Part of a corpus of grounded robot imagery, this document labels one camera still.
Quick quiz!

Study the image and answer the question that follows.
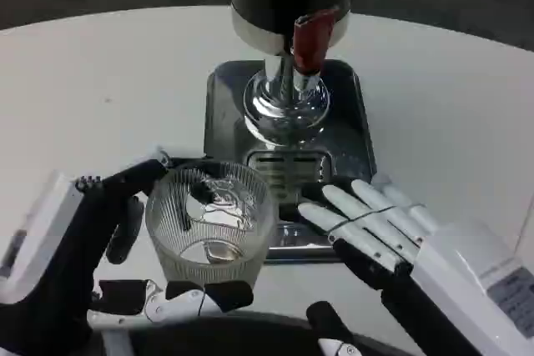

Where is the steel drip tray with grid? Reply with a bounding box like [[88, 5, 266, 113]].
[[203, 59, 379, 265]]

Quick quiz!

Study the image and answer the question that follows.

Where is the red tap handle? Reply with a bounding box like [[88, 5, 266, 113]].
[[290, 8, 337, 74]]

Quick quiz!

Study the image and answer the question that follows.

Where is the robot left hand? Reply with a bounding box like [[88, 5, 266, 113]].
[[0, 145, 255, 356]]

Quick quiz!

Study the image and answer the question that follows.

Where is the clear ribbed glass cup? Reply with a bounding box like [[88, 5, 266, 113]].
[[144, 162, 275, 291]]

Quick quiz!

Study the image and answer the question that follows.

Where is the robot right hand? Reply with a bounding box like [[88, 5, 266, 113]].
[[296, 172, 534, 356]]

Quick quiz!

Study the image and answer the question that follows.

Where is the black robot torso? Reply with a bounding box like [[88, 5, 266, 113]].
[[124, 313, 418, 356]]

